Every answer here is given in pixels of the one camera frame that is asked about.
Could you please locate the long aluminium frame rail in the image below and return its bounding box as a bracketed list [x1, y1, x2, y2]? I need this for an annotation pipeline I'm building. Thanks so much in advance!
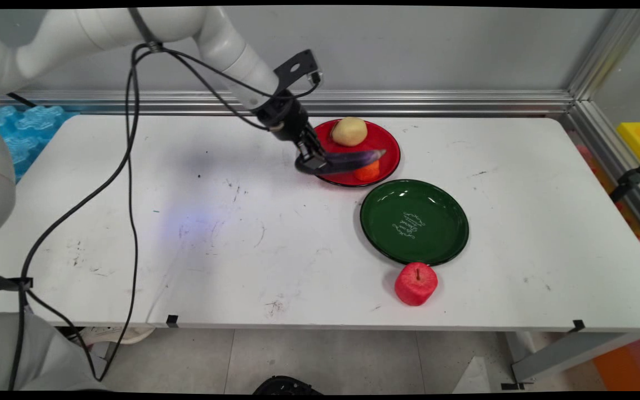
[0, 89, 576, 117]

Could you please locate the black round floor object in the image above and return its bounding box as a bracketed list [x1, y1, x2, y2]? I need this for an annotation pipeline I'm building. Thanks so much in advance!
[252, 376, 323, 396]

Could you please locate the black clamp stand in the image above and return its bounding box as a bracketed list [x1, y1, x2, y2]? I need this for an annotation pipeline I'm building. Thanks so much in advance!
[608, 147, 640, 203]

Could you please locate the black cable strap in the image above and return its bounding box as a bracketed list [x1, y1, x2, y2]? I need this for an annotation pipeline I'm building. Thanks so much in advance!
[127, 7, 163, 52]

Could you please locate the grey metal table leg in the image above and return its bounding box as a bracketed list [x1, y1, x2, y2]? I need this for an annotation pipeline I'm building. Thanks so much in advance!
[501, 331, 640, 391]

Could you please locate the purple toy eggplant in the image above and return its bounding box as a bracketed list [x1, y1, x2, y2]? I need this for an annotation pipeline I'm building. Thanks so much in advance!
[296, 148, 387, 176]

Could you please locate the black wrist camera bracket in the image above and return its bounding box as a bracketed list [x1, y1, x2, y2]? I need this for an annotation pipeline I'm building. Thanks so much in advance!
[272, 49, 324, 96]

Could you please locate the yellow toy potato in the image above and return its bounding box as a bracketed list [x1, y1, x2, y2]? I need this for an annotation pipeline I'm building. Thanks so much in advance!
[331, 117, 369, 148]

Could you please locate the orange box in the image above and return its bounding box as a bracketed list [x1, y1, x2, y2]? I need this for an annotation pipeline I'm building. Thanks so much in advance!
[592, 332, 640, 392]

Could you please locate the red plate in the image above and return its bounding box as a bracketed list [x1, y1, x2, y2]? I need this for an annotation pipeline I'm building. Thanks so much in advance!
[312, 118, 402, 188]

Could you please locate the orange toy carrot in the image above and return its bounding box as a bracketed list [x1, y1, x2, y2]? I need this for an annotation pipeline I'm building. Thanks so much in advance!
[353, 160, 382, 182]

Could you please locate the upright aluminium frame post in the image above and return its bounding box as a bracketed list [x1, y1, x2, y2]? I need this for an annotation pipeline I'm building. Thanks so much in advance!
[567, 8, 640, 102]

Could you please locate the blue foam puzzle mat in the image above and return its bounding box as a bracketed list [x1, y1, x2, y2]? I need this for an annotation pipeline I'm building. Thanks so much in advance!
[0, 104, 79, 184]

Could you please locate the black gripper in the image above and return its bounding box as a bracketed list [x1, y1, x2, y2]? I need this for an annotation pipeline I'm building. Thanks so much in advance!
[252, 96, 329, 169]

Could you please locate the short aluminium frame rail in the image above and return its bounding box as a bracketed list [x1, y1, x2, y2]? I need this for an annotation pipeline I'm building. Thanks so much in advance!
[560, 100, 640, 248]

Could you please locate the yellow plastic bin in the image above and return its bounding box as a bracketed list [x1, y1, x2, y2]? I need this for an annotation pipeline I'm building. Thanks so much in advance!
[616, 121, 640, 184]

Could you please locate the green plate with white print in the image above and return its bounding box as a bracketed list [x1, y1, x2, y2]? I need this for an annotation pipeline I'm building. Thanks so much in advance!
[359, 178, 470, 267]

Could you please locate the red toy apple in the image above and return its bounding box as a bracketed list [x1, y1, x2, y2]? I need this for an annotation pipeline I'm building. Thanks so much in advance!
[394, 262, 439, 307]

